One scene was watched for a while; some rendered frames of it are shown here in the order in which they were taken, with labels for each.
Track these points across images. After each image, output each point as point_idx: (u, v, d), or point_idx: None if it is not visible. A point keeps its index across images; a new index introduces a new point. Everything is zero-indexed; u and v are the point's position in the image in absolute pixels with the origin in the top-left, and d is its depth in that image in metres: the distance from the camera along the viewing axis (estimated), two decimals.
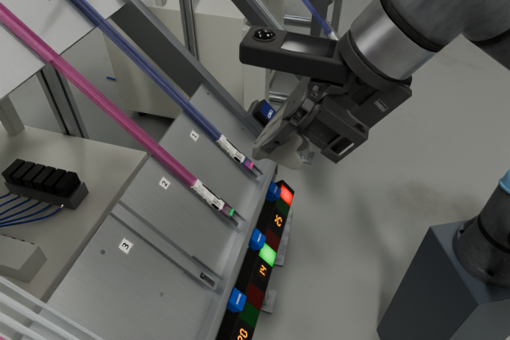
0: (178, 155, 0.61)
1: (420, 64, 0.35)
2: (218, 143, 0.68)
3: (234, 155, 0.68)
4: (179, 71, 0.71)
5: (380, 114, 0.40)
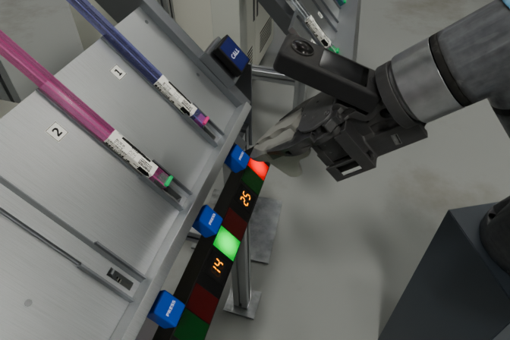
0: (88, 96, 0.41)
1: (447, 114, 0.37)
2: (158, 87, 0.48)
3: (181, 104, 0.49)
4: None
5: (392, 147, 0.42)
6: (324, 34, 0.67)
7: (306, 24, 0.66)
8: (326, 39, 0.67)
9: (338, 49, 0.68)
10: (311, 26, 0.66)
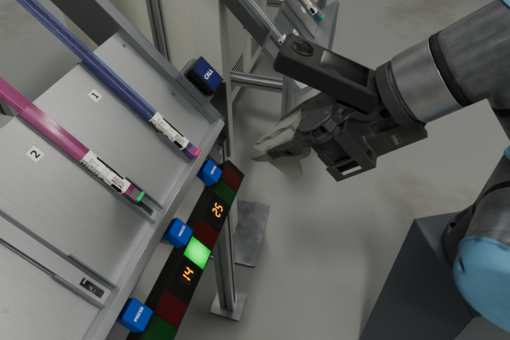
0: (65, 119, 0.45)
1: (447, 114, 0.37)
2: (152, 124, 0.53)
3: (174, 138, 0.53)
4: (87, 17, 0.55)
5: (392, 147, 0.42)
6: None
7: (281, 43, 0.69)
8: None
9: None
10: None
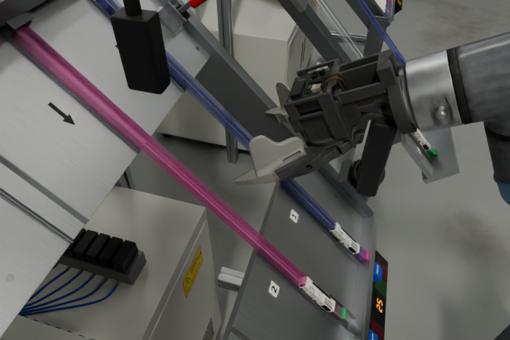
0: (283, 247, 0.49)
1: (429, 55, 0.39)
2: (332, 233, 0.57)
3: (350, 245, 0.58)
4: (265, 130, 0.59)
5: (357, 63, 0.41)
6: (426, 140, 0.75)
7: (412, 133, 0.74)
8: (427, 145, 0.75)
9: (436, 152, 0.77)
10: (416, 134, 0.74)
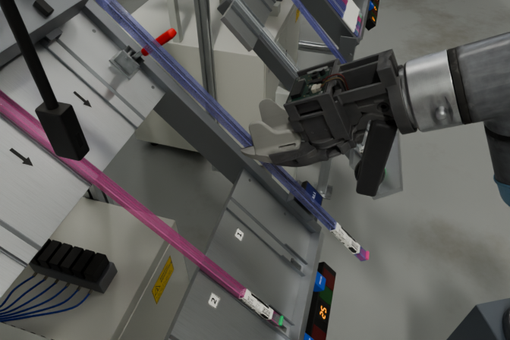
0: (225, 262, 0.56)
1: (429, 55, 0.39)
2: (333, 233, 0.57)
3: (350, 245, 0.58)
4: (218, 156, 0.66)
5: (357, 63, 0.41)
6: None
7: (361, 153, 0.81)
8: None
9: (385, 170, 0.84)
10: None
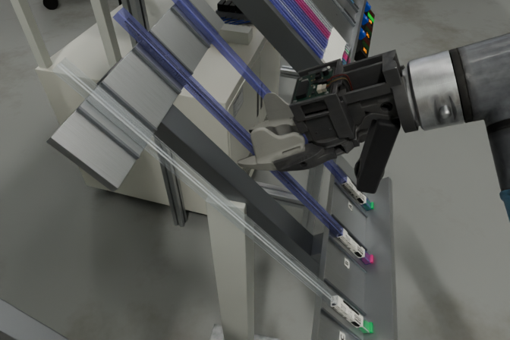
0: None
1: (430, 55, 0.40)
2: (340, 239, 0.59)
3: (356, 250, 0.60)
4: None
5: (360, 64, 0.42)
6: (355, 313, 0.53)
7: (334, 308, 0.51)
8: (357, 322, 0.52)
9: (372, 327, 0.54)
10: (339, 310, 0.51)
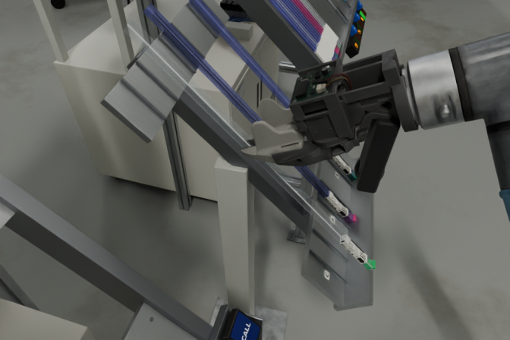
0: None
1: (430, 54, 0.40)
2: (327, 199, 0.70)
3: (341, 209, 0.71)
4: (108, 286, 0.48)
5: (360, 63, 0.42)
6: (360, 251, 0.61)
7: (342, 245, 0.60)
8: (362, 258, 0.61)
9: (375, 264, 0.63)
10: (347, 247, 0.60)
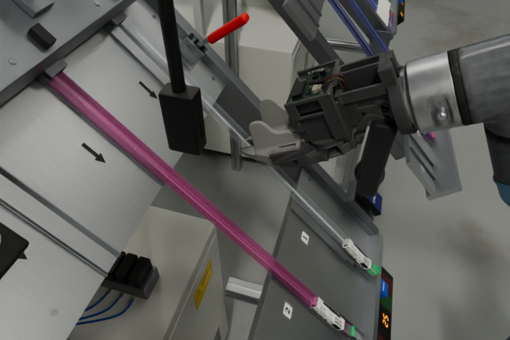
0: (295, 269, 0.52)
1: (430, 55, 0.39)
2: None
3: None
4: None
5: (358, 64, 0.41)
6: (364, 256, 0.60)
7: (344, 249, 0.59)
8: (366, 263, 0.60)
9: (379, 270, 0.61)
10: (350, 251, 0.59)
